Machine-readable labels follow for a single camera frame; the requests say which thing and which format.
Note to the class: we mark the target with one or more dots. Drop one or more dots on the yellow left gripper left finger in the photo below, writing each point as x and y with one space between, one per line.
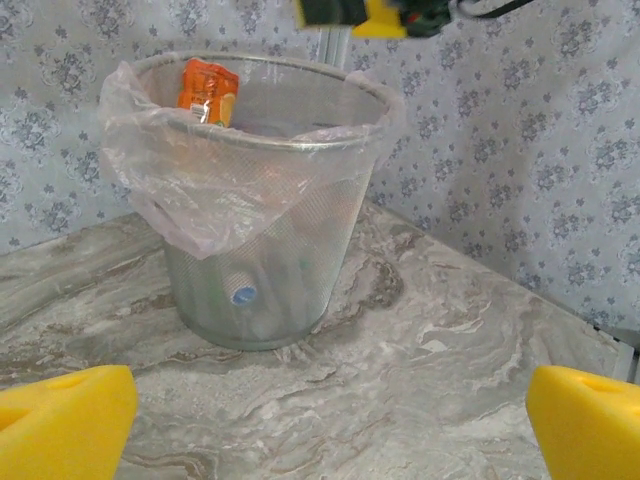
65 425

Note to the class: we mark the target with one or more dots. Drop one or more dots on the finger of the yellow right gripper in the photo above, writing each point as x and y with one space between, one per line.
330 11
380 22

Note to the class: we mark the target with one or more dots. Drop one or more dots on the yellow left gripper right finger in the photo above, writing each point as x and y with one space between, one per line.
585 430

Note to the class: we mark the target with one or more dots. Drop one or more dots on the orange juice plastic bottle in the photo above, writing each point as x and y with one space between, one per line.
205 90

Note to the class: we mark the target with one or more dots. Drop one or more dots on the clear plastic bin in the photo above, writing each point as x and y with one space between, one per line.
325 225

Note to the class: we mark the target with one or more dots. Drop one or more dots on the bottle with blue oval label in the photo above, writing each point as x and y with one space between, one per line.
244 296

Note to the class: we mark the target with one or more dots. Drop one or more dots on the aluminium right frame post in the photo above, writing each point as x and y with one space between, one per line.
334 47

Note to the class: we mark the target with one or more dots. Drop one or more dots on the aluminium right table rail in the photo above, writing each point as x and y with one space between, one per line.
627 357

